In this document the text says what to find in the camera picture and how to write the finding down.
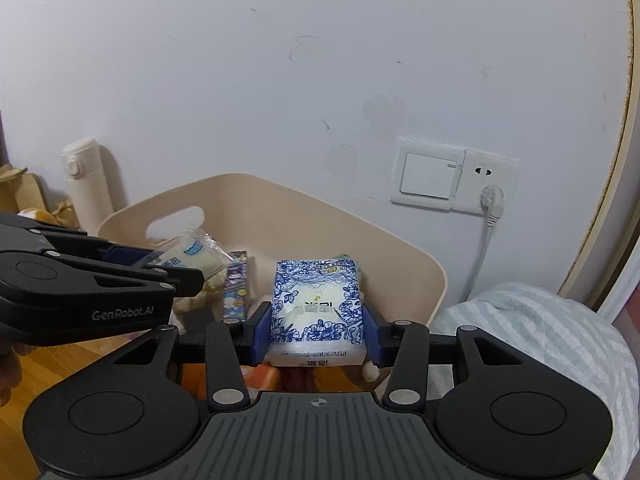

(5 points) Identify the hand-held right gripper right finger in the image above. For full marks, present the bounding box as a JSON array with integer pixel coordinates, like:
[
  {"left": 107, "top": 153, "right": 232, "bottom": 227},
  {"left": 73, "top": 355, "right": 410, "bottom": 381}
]
[{"left": 362, "top": 301, "right": 521, "bottom": 407}]

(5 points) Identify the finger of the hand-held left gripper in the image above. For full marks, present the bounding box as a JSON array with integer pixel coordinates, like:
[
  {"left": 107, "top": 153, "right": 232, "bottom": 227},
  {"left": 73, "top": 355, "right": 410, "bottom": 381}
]
[
  {"left": 47, "top": 251, "right": 205, "bottom": 297},
  {"left": 27, "top": 224, "right": 157, "bottom": 267}
]

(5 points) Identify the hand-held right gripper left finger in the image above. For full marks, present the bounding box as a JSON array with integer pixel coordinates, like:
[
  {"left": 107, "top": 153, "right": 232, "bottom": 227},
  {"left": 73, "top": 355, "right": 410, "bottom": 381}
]
[{"left": 107, "top": 301, "right": 274, "bottom": 407}]

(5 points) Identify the clear packet of white sticks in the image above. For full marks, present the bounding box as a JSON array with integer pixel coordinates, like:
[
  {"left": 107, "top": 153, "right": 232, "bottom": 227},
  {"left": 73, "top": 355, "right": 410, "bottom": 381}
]
[{"left": 145, "top": 226, "right": 236, "bottom": 282}]

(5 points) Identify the blue white tissue pack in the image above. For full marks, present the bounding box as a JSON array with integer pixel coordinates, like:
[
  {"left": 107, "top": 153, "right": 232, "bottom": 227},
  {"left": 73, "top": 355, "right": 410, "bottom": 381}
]
[{"left": 264, "top": 258, "right": 371, "bottom": 368}]

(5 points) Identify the beige plastic container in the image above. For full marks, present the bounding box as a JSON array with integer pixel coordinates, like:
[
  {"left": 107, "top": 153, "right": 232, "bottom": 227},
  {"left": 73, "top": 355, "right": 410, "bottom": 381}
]
[{"left": 96, "top": 173, "right": 447, "bottom": 394}]

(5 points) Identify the blue printed snack packet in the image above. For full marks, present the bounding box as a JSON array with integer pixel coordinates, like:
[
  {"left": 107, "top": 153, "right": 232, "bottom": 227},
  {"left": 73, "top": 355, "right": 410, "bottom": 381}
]
[{"left": 222, "top": 251, "right": 252, "bottom": 322}]

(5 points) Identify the white thermos bottle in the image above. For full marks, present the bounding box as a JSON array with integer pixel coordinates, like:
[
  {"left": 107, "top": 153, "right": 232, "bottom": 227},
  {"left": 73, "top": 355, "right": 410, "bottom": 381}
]
[{"left": 61, "top": 137, "right": 115, "bottom": 234}]

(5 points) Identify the orange bear plush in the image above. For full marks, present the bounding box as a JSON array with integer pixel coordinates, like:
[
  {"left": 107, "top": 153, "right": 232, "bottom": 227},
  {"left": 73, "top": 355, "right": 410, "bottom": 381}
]
[{"left": 17, "top": 208, "right": 64, "bottom": 227}]

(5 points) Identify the cardboard box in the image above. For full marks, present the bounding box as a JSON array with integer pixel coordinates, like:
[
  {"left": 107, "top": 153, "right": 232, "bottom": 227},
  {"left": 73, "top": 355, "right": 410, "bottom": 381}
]
[{"left": 0, "top": 162, "right": 77, "bottom": 226}]

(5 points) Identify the striped bedding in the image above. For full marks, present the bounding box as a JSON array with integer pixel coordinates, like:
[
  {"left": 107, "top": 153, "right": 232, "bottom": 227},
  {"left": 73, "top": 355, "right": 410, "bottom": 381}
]
[{"left": 430, "top": 282, "right": 634, "bottom": 480}]

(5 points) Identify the white plug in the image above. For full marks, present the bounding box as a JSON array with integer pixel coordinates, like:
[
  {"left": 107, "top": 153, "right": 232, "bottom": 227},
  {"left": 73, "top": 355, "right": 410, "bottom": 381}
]
[{"left": 480, "top": 185, "right": 505, "bottom": 227}]

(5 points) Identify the white power cable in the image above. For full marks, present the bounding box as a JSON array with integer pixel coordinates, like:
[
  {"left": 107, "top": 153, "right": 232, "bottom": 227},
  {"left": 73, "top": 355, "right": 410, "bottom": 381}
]
[{"left": 457, "top": 215, "right": 497, "bottom": 307}]

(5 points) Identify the white wall switch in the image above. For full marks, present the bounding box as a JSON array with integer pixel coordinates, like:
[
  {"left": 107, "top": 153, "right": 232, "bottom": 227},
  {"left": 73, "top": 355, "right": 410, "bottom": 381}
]
[{"left": 391, "top": 136, "right": 466, "bottom": 209}]

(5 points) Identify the white wall socket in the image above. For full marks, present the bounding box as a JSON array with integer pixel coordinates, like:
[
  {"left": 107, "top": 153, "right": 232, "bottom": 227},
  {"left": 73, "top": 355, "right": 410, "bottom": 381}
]
[{"left": 452, "top": 149, "right": 521, "bottom": 214}]

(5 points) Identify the beige curved frame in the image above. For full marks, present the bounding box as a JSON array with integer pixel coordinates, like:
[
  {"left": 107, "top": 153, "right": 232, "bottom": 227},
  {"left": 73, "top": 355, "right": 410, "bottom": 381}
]
[{"left": 555, "top": 0, "right": 640, "bottom": 312}]

